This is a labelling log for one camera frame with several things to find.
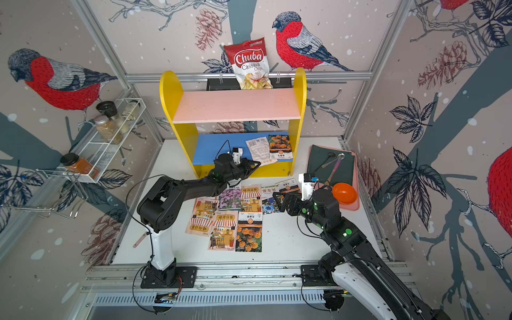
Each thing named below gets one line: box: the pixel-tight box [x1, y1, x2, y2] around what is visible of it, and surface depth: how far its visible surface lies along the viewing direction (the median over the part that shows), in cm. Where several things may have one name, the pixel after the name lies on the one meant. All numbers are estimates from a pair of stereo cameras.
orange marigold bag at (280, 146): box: [268, 134, 294, 160], surface depth 100 cm
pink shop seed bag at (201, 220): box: [185, 197, 218, 238], surface depth 90 cm
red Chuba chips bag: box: [224, 37, 274, 90], surface depth 85 cm
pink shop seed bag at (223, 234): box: [208, 210, 238, 252], surface depth 87 cm
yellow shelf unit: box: [159, 68, 308, 180], surface depth 84 cm
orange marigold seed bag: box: [274, 177, 302, 194], surface depth 100 cm
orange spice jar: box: [60, 152, 100, 180], surface depth 62 cm
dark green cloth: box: [307, 144, 356, 186], surface depth 109 cm
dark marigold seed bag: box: [235, 211, 263, 252], surface depth 87 cm
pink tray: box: [307, 144, 360, 212], surface depth 109 cm
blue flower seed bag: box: [261, 184, 281, 215], surface depth 96 cm
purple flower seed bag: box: [218, 188, 242, 209], surface depth 95 cm
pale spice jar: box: [122, 100, 141, 121], surface depth 87 cm
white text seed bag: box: [245, 136, 278, 168], surface depth 97 cm
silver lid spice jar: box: [94, 114, 124, 145], surface depth 74 cm
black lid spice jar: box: [95, 100, 119, 120], surface depth 75 cm
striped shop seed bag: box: [240, 184, 262, 212], surface depth 97 cm
